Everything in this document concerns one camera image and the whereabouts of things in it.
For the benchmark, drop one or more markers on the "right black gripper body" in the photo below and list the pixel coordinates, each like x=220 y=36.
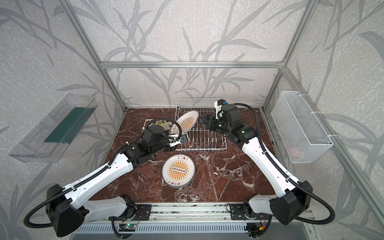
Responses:
x=208 y=122

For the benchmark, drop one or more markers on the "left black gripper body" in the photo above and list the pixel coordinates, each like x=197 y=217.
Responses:
x=167 y=143

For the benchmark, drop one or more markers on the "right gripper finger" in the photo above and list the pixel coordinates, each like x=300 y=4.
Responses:
x=205 y=126
x=205 y=118

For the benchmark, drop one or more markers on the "white round plate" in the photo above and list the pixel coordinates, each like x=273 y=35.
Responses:
x=178 y=171
x=188 y=120

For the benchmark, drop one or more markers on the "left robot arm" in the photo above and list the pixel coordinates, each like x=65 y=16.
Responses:
x=66 y=208

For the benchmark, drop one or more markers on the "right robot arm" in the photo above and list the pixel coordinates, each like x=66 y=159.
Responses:
x=288 y=201

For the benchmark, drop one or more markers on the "pink object in basket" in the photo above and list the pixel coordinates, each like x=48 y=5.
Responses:
x=295 y=153

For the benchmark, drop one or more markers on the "green circuit board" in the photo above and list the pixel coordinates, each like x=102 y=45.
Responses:
x=127 y=227

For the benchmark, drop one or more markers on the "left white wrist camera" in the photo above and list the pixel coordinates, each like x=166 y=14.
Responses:
x=174 y=141

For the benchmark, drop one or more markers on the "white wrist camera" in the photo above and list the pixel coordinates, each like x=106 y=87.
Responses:
x=174 y=141
x=218 y=105

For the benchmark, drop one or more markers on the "white wire dish rack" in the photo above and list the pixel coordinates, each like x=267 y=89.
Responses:
x=197 y=138

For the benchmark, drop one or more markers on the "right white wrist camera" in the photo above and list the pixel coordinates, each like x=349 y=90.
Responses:
x=218 y=105

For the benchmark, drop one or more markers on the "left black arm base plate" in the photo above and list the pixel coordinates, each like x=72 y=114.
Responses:
x=139 y=212

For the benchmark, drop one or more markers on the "white mesh wall basket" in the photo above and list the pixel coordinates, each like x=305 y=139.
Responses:
x=300 y=128

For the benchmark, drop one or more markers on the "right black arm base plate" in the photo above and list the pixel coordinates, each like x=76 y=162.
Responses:
x=244 y=212

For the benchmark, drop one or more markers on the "aluminium mounting rail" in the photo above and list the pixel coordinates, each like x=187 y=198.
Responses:
x=160 y=212

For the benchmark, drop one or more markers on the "clear plastic wall bin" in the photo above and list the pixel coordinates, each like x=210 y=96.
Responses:
x=48 y=141

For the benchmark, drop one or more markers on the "aluminium frame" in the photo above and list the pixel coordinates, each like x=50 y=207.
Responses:
x=361 y=181

